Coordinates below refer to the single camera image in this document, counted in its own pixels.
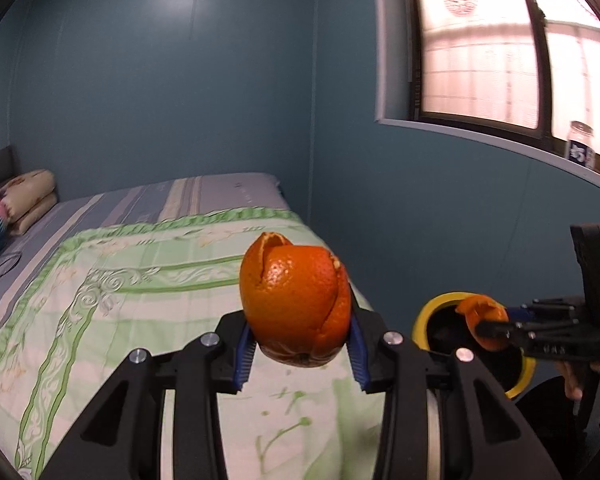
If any glass jar on sill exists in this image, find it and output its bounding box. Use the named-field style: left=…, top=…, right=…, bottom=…
left=565, top=120, right=596, bottom=170

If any beige folded blanket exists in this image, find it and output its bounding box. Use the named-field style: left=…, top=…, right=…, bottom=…
left=0, top=169, right=58, bottom=236

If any grey striped bed mattress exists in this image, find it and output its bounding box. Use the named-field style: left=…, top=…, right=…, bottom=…
left=0, top=172, right=288, bottom=327

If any window with dark frame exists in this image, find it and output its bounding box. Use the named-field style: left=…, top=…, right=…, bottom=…
left=374, top=0, right=600, bottom=183

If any yellow rim trash bin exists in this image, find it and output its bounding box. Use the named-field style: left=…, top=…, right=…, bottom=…
left=412, top=292, right=536, bottom=399

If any right hand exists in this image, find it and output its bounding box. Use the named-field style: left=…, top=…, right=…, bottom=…
left=556, top=361, right=586, bottom=401

